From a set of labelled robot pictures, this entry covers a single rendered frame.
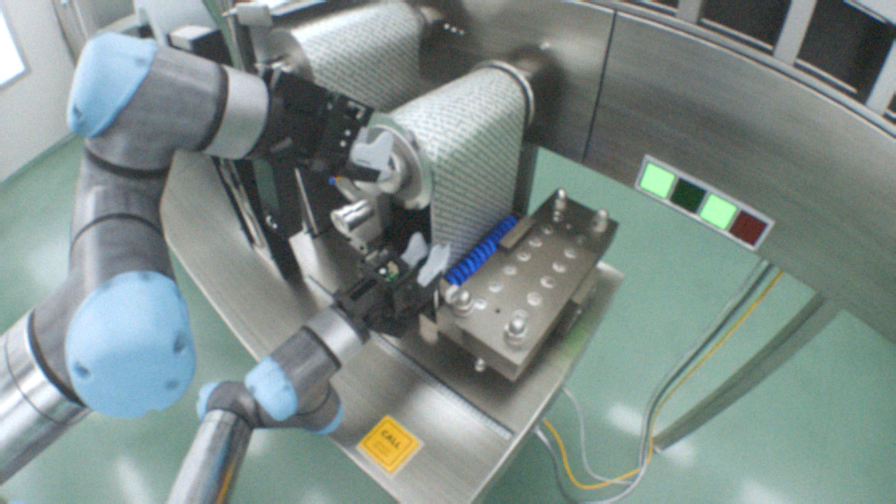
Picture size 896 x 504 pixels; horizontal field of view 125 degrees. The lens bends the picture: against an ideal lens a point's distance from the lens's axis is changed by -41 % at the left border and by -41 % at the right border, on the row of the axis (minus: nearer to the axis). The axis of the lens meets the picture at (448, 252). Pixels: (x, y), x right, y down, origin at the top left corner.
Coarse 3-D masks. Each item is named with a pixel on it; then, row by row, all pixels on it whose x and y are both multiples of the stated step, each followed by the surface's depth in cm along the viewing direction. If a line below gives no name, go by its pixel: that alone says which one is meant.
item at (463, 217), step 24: (480, 168) 60; (504, 168) 67; (456, 192) 58; (480, 192) 64; (504, 192) 72; (432, 216) 56; (456, 216) 62; (480, 216) 69; (504, 216) 78; (432, 240) 60; (456, 240) 66; (480, 240) 74
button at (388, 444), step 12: (384, 420) 61; (372, 432) 59; (384, 432) 59; (396, 432) 59; (360, 444) 58; (372, 444) 58; (384, 444) 58; (396, 444) 58; (408, 444) 58; (372, 456) 57; (384, 456) 57; (396, 456) 57; (384, 468) 56; (396, 468) 57
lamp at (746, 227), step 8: (744, 216) 54; (752, 216) 53; (736, 224) 56; (744, 224) 54; (752, 224) 53; (760, 224) 52; (736, 232) 56; (744, 232) 55; (752, 232) 54; (760, 232) 53; (744, 240) 56; (752, 240) 55
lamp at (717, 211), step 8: (712, 200) 57; (720, 200) 56; (704, 208) 58; (712, 208) 57; (720, 208) 56; (728, 208) 55; (704, 216) 59; (712, 216) 58; (720, 216) 57; (728, 216) 56; (720, 224) 58
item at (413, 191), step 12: (516, 84) 62; (372, 132) 51; (396, 132) 48; (396, 144) 49; (408, 144) 48; (408, 156) 49; (420, 168) 49; (420, 180) 51; (408, 192) 54; (420, 192) 52
